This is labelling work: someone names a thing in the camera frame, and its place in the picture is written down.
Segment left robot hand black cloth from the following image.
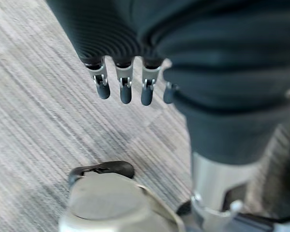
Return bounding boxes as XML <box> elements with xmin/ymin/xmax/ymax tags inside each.
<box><xmin>45</xmin><ymin>0</ymin><xmax>290</xmax><ymax>232</ymax></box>

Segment silver robot leg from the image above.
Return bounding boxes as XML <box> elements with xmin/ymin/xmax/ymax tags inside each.
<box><xmin>58</xmin><ymin>173</ymin><xmax>186</xmax><ymax>232</ymax></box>

